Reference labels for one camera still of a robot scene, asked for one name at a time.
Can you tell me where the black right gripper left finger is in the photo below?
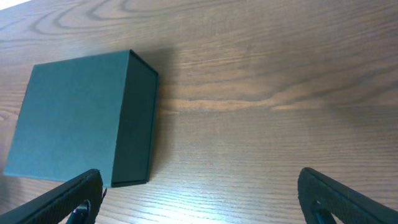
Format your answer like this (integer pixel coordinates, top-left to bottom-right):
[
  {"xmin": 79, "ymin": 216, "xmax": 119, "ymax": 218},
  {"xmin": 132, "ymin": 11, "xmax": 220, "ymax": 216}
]
[{"xmin": 1, "ymin": 169, "xmax": 103, "ymax": 223}]

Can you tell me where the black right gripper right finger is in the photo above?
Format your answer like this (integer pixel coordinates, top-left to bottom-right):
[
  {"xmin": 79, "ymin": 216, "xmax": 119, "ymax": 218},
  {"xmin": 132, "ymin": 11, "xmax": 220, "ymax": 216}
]
[{"xmin": 297, "ymin": 167, "xmax": 397, "ymax": 224}]

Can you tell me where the black gift box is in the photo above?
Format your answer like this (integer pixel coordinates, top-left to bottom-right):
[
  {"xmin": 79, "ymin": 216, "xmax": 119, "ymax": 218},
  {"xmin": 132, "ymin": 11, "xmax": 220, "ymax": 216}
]
[{"xmin": 4, "ymin": 50, "xmax": 159, "ymax": 187}]

